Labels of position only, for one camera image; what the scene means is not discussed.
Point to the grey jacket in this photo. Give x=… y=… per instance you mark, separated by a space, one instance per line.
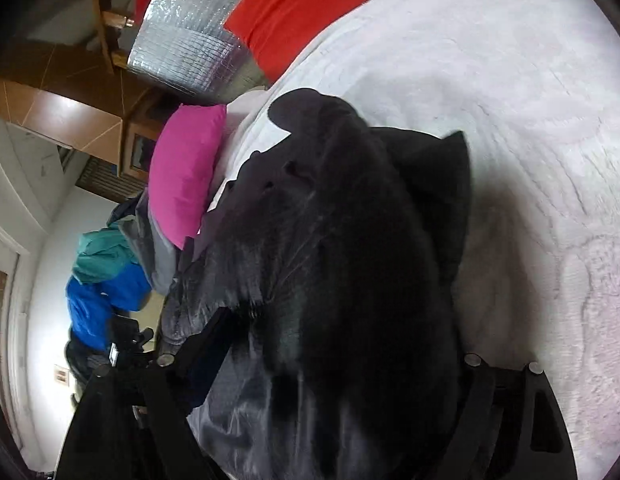
x=160 y=260

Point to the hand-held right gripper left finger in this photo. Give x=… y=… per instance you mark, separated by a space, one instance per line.
x=190 y=360

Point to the pink pillow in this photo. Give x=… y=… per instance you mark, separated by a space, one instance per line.
x=185 y=175

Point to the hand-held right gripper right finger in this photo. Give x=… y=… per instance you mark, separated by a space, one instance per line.
x=482 y=400

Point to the white bed blanket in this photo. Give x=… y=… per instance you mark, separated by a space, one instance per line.
x=514 y=110

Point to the silver foil insulation mat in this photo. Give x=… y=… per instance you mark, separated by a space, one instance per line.
x=190 y=45

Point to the blue jacket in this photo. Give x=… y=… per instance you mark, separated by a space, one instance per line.
x=100 y=300

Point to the shiny black puffer jacket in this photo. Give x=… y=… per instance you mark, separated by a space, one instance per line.
x=80 y=360

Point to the teal jacket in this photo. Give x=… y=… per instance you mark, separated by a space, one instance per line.
x=102 y=255

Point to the wooden stair railing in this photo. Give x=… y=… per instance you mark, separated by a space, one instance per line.
x=110 y=20

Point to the black quilted jacket with badge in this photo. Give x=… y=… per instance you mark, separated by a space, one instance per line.
x=340 y=260

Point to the wall socket plate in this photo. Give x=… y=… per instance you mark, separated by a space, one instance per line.
x=61 y=375

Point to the red pillow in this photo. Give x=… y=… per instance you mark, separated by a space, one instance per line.
x=295 y=10

